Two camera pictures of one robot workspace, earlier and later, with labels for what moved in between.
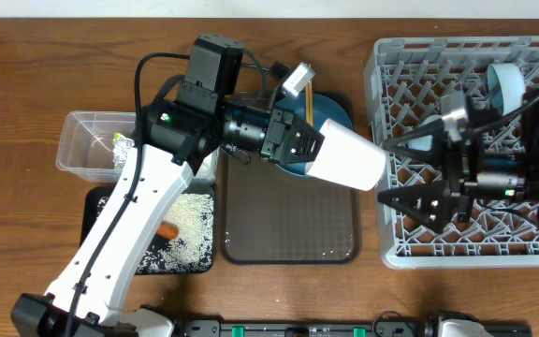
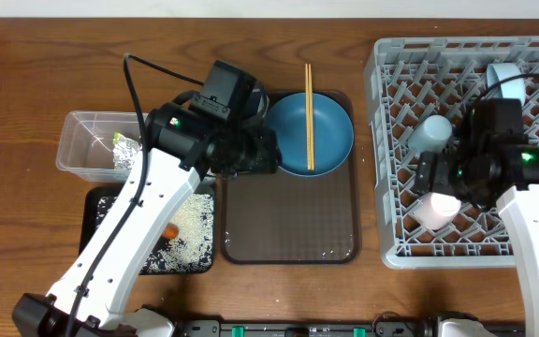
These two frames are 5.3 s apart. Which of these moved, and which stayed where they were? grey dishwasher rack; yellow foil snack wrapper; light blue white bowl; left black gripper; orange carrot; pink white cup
Moved: pink white cup; left black gripper
Stayed: grey dishwasher rack; yellow foil snack wrapper; light blue white bowl; orange carrot
